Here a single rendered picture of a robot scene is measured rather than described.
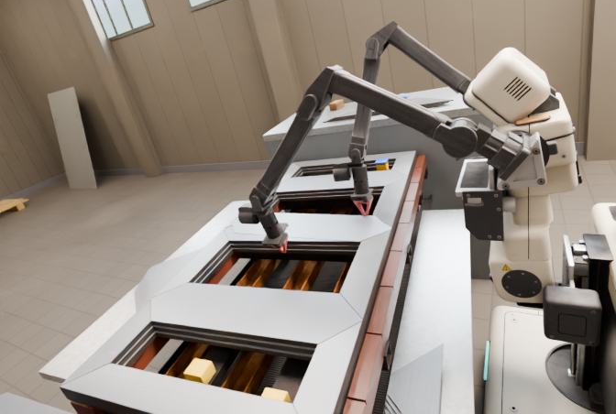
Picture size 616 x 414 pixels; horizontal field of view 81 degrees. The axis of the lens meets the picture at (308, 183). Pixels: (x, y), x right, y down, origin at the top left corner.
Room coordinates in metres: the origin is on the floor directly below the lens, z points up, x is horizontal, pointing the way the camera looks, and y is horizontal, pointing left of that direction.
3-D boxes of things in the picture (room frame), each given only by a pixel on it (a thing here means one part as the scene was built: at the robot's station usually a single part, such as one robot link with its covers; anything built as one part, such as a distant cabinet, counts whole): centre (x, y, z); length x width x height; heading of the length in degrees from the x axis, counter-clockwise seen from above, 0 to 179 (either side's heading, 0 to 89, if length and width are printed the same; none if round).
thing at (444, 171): (1.98, -0.38, 0.50); 1.30 x 0.04 x 1.01; 63
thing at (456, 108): (2.23, -0.51, 1.03); 1.30 x 0.60 x 0.04; 63
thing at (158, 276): (1.31, 0.69, 0.77); 0.45 x 0.20 x 0.04; 153
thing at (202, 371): (0.75, 0.41, 0.79); 0.06 x 0.05 x 0.04; 63
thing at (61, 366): (1.44, 0.63, 0.73); 1.20 x 0.26 x 0.03; 153
